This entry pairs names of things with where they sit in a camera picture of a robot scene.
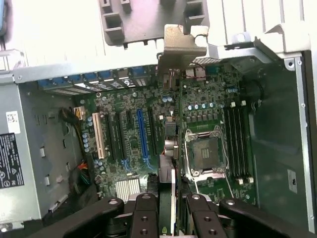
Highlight coloured power wire bundle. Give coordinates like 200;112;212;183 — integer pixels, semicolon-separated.
69;160;96;197

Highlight blue expansion slot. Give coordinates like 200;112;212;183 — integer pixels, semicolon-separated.
136;109;151;162

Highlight grey parts rack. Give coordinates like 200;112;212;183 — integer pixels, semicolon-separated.
99;0;210;49

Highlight green motherboard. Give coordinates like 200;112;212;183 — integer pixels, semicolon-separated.
74;63;257;206

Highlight black RAM slot bank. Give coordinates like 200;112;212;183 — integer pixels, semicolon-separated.
223;100;255;184

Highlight black open PC case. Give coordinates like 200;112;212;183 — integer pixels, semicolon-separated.
0;23;317;238

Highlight braided black yellow power cable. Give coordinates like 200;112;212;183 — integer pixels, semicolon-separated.
58;107;89;159

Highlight grey power supply unit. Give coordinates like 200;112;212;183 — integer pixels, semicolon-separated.
0;85;77;225

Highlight thin red black wire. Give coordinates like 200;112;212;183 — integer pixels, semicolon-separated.
189;61;208;81

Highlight white power connector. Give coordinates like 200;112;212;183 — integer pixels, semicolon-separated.
73;106;86;121

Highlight CPU socket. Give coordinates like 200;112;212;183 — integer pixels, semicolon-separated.
183;126;230;178

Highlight long black expansion slot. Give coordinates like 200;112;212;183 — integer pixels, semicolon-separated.
148;108;158;155
106;114;117;160
117;111;126;160

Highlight silver chipset heat sink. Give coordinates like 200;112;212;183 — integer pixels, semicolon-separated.
115;178;141;199

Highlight white expansion slot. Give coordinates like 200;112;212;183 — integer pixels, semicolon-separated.
92;113;108;160

